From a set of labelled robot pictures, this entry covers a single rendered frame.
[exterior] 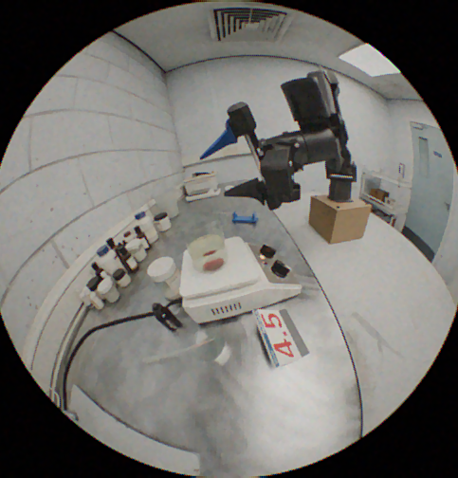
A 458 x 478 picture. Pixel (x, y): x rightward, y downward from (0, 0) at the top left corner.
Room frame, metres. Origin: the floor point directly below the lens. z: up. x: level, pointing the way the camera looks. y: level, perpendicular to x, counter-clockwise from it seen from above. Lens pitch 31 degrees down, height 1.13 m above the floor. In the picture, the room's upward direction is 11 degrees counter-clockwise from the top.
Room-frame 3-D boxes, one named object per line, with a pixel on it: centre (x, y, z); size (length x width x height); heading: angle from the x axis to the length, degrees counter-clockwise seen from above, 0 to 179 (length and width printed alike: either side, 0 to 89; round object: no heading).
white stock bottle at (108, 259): (0.29, 0.37, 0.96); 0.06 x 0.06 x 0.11
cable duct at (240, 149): (1.51, -0.61, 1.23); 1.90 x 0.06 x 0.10; 83
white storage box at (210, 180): (1.42, 0.14, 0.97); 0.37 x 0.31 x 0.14; 176
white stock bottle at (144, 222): (0.50, 0.33, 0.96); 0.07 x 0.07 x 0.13
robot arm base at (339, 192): (0.31, -0.35, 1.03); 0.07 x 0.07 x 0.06; 79
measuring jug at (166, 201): (0.76, 0.32, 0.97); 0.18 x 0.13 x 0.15; 111
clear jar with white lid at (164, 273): (0.20, 0.14, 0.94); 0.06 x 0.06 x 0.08
